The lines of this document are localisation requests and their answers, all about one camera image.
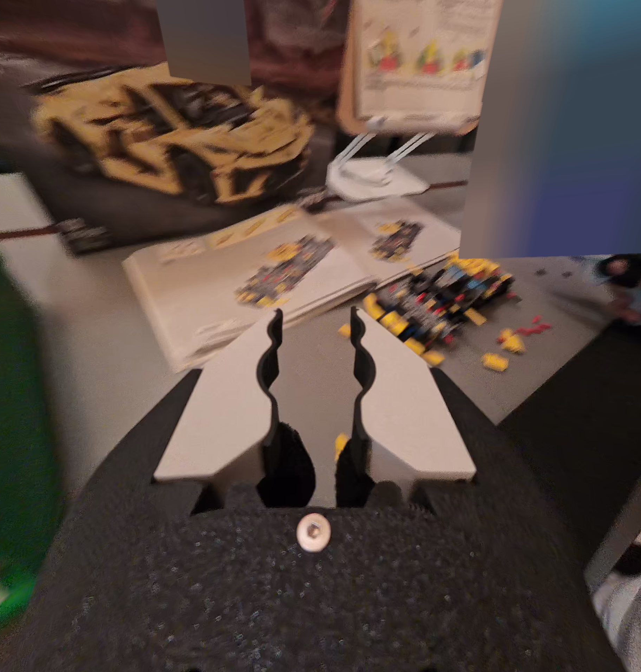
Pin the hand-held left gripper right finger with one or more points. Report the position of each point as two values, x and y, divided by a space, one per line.
420 420

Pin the green storage bin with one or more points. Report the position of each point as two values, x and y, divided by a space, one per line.
15 420

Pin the white document stand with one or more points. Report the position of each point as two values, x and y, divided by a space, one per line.
373 178

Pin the black dotted floor mat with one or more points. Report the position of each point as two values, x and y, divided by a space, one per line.
577 420

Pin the printed instruction sheet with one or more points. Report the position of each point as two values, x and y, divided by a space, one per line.
420 89

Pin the yellow lego block piece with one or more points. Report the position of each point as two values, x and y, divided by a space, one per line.
494 361

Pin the lego set box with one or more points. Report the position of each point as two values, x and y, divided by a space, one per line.
89 157

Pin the lego car chassis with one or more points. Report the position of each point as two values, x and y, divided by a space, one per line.
441 299

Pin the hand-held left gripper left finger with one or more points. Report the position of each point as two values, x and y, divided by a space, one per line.
220 420

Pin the lego instruction booklet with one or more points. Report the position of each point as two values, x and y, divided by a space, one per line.
194 294

